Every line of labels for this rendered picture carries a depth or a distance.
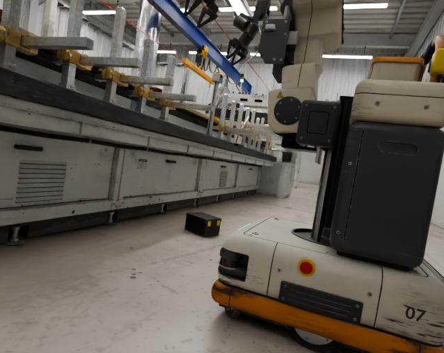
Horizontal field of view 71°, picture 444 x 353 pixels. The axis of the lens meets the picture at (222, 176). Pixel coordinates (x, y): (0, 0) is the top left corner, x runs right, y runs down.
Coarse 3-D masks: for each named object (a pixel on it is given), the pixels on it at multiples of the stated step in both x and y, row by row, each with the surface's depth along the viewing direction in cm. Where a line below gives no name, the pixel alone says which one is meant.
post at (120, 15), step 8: (120, 8) 146; (120, 16) 146; (120, 24) 146; (120, 32) 147; (112, 40) 147; (120, 40) 148; (112, 48) 147; (120, 48) 149; (112, 56) 147; (112, 88) 148; (104, 96) 149; (112, 96) 149
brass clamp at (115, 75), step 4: (104, 72) 145; (108, 72) 144; (112, 72) 145; (116, 72) 148; (104, 76) 145; (108, 76) 144; (112, 76) 146; (116, 76) 148; (108, 80) 147; (112, 80) 146; (116, 80) 149; (120, 84) 153; (124, 84) 154
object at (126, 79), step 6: (96, 78) 155; (102, 78) 154; (120, 78) 151; (126, 78) 149; (132, 78) 148; (138, 78) 147; (144, 78) 146; (150, 78) 145; (156, 78) 144; (162, 78) 143; (168, 78) 142; (144, 84) 149; (150, 84) 147; (156, 84) 145; (162, 84) 143; (168, 84) 142
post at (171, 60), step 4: (172, 56) 193; (168, 60) 194; (172, 60) 193; (168, 64) 194; (172, 64) 193; (168, 68) 194; (172, 68) 194; (168, 72) 194; (172, 72) 194; (168, 76) 194; (172, 76) 195; (164, 88) 195; (168, 88) 194; (168, 92) 194; (164, 108) 195; (168, 108) 197; (160, 112) 195; (164, 112) 195; (168, 112) 197; (160, 116) 195; (164, 116) 195
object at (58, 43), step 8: (24, 40) 103; (32, 40) 102; (40, 40) 101; (48, 40) 100; (56, 40) 99; (64, 40) 97; (72, 40) 96; (80, 40) 95; (88, 40) 95; (32, 48) 106; (40, 48) 104; (48, 48) 103; (56, 48) 101; (64, 48) 100; (72, 48) 99; (80, 48) 97; (88, 48) 96
